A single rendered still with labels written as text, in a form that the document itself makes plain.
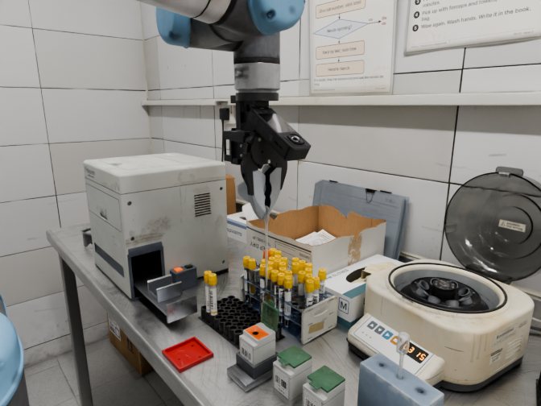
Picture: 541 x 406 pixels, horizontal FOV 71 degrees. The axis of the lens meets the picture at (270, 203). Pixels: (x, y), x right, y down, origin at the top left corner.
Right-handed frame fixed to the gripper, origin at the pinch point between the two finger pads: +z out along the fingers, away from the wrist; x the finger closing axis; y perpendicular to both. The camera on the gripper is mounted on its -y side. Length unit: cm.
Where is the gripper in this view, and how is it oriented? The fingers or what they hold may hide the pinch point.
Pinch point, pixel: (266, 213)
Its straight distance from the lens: 66.2
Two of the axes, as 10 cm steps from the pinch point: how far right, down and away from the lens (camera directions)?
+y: -6.6, -1.9, 7.3
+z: 0.0, 9.7, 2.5
